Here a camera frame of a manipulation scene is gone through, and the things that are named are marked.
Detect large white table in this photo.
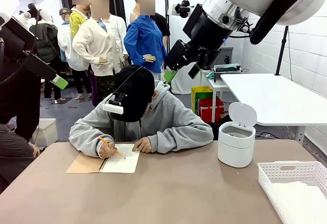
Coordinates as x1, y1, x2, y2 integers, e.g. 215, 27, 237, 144
220, 73, 327, 145

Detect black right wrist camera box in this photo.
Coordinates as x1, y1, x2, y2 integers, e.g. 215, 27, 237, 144
182, 4, 205, 40

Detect mannequin in blue shirt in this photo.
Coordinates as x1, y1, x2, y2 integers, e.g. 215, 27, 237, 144
124, 0, 172, 82

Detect white lidded trash bin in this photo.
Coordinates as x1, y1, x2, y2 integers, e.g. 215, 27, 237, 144
217, 102, 258, 168

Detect small white side table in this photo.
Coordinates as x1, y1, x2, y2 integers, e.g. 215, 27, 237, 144
200, 68, 230, 122

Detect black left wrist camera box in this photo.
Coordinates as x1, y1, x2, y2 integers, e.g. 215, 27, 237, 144
7, 17, 37, 54

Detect right wrist knob mount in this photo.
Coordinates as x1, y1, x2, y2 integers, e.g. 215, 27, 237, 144
175, 0, 195, 18

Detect yellow bag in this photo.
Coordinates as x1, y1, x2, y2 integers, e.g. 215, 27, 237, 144
191, 86, 214, 115

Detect person's left forearm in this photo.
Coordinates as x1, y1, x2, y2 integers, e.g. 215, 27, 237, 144
147, 128, 214, 155

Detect mannequin in black t-shirt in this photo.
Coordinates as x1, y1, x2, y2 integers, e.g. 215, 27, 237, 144
153, 12, 171, 56

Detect brown spiral notebook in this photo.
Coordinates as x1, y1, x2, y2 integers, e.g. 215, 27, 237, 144
65, 143, 141, 174

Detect person's right forearm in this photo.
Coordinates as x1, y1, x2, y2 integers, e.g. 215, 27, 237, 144
68, 124, 114, 158

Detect bare beige mannequin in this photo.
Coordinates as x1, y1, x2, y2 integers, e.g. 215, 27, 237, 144
129, 0, 144, 24

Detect mannequin in cream cardigan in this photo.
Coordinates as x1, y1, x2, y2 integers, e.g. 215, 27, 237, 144
72, 0, 128, 107

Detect red storage box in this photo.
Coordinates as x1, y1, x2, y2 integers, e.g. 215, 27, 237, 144
198, 96, 225, 124

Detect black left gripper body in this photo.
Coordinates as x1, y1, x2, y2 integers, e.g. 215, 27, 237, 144
0, 27, 57, 82

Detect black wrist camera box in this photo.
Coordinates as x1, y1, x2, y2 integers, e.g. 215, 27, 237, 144
7, 17, 37, 54
182, 4, 205, 40

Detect bystander bare hand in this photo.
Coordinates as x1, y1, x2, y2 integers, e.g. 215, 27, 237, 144
28, 142, 41, 158

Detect person's right hand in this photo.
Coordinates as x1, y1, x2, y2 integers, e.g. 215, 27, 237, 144
98, 141, 119, 159

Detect grey tray with teal items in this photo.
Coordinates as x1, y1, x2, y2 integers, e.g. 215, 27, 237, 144
212, 63, 243, 84

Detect green bag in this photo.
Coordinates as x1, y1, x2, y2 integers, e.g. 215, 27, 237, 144
195, 91, 214, 99

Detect mannequin in dark green jacket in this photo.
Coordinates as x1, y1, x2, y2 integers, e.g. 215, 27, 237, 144
29, 4, 62, 101

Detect yellow pencil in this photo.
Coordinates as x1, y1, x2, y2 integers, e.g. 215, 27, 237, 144
99, 136, 126, 160

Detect wrist knob mount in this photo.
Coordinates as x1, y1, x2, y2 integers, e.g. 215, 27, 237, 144
19, 3, 39, 28
175, 0, 195, 18

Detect bystander in dark clothes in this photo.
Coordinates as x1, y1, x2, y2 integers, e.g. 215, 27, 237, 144
0, 70, 41, 194

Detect mannequin in yellow jacket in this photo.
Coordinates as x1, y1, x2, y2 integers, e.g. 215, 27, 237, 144
68, 0, 90, 40

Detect white perforated plastic basket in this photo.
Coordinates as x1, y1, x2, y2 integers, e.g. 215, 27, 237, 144
257, 160, 327, 224

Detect left wrist knob mount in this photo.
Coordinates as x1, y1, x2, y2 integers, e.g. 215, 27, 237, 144
19, 3, 39, 28

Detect person's left hand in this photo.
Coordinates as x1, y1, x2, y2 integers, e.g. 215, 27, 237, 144
132, 137, 153, 154

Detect white storage bin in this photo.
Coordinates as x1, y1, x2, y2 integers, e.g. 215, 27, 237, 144
30, 118, 59, 147

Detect grey hooded sweatshirt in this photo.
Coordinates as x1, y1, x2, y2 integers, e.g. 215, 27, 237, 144
68, 80, 214, 158

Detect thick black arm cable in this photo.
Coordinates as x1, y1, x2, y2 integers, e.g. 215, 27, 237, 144
249, 0, 327, 45

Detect mannequin in white jacket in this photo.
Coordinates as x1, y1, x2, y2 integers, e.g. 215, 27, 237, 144
57, 8, 85, 99

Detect grey box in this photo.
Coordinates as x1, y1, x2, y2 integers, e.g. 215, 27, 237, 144
218, 46, 235, 69

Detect white paper stack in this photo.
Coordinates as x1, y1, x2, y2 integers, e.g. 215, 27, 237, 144
272, 181, 327, 224

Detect white head-mounted camera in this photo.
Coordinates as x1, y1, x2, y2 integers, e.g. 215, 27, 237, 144
102, 91, 128, 115

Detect black cap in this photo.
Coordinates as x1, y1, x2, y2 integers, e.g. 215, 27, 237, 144
110, 64, 156, 122

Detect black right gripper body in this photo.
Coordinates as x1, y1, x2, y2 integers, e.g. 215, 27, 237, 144
164, 11, 233, 72

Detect black light stand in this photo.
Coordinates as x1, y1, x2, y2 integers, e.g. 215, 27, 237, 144
274, 26, 289, 76

